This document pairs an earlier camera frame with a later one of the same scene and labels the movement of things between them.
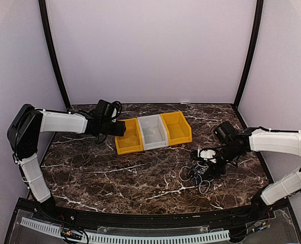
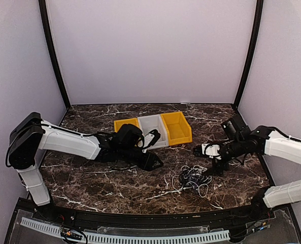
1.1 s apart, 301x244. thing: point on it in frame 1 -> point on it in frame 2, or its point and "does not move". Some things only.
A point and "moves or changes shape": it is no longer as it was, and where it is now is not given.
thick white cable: x=179 y=175 moves or changes shape
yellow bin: x=178 y=130 does not move
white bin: x=155 y=133 does not move
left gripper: x=120 y=129 -> x=150 y=158
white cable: x=209 y=185 -> x=198 y=186
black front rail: x=207 y=220 does not move
